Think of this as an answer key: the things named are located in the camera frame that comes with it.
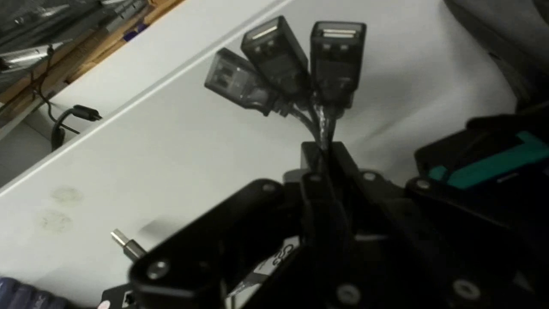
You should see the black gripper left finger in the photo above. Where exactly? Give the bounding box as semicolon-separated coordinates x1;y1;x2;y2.
101;140;331;309

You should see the thin black cable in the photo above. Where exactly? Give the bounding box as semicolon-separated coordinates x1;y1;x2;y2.
31;47;104;150

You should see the black USB splitter cable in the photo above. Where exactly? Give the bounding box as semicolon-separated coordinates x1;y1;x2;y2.
110;15;369;264

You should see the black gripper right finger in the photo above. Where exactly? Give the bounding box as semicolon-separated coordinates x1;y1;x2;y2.
327;140;549;309

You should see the black charger with teal label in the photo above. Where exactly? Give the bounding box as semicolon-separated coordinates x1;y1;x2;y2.
413;101;549;229

